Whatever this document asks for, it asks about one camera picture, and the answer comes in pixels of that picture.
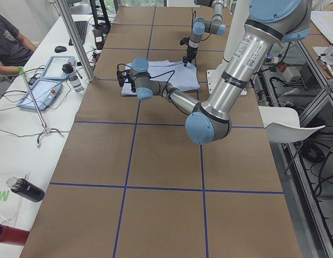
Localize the white plastic chair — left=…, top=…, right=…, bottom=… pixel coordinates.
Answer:
left=259, top=106, right=325, bottom=144

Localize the metal rod stand green tip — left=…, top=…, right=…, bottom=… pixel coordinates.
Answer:
left=18, top=66, right=64, bottom=148

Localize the lower teach pendant tablet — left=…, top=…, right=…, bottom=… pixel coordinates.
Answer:
left=17, top=79, right=62, bottom=111

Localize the white pedestal column with base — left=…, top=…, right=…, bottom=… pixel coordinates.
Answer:
left=207, top=0, right=249, bottom=94

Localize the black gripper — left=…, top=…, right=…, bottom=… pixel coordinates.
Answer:
left=183, top=45, right=198, bottom=67
left=127, top=76, right=136, bottom=93

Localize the black keyboard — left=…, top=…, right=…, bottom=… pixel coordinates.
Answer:
left=74, top=20, right=88, bottom=45

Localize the clear plastic bottle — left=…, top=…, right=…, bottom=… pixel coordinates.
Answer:
left=62, top=63, right=83, bottom=92

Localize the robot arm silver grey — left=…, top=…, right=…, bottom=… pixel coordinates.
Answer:
left=180, top=0, right=226, bottom=67
left=120, top=1, right=312, bottom=144

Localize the red cylinder bottle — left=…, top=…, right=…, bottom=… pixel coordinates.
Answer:
left=0, top=224, right=30, bottom=246

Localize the upper teach pendant tablet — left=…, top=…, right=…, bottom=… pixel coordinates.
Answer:
left=40, top=56, right=75, bottom=81

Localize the black computer mouse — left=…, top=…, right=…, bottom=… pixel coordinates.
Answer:
left=54, top=46, right=67, bottom=53

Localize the teach pendant tablet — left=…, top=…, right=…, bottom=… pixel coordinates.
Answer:
left=40, top=56, right=75, bottom=81
left=17, top=79, right=62, bottom=111

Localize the light blue striped shirt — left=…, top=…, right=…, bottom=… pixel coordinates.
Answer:
left=122, top=60, right=200, bottom=100

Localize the aluminium frame post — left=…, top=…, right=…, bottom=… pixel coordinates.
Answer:
left=55, top=0, right=95, bottom=82

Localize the black water bottle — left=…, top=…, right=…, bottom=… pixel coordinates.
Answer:
left=6, top=177, right=45, bottom=203

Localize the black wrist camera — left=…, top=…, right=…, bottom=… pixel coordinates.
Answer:
left=116, top=70, right=129, bottom=88
left=180, top=37, right=190, bottom=46

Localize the seated person grey shirt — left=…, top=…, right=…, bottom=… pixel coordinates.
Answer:
left=0, top=14, right=37, bottom=76

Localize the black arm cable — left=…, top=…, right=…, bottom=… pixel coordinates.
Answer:
left=192, top=10, right=218, bottom=41
left=117, top=63, right=196, bottom=113

